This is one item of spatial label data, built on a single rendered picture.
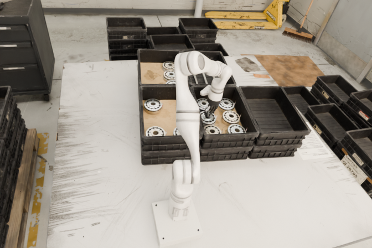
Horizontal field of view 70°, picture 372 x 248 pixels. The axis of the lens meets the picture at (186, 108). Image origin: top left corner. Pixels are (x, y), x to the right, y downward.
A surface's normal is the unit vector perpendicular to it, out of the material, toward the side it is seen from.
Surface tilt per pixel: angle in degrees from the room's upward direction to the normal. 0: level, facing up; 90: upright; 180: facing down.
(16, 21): 90
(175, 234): 4
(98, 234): 0
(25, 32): 90
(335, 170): 0
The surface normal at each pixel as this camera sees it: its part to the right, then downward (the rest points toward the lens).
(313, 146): 0.13, -0.73
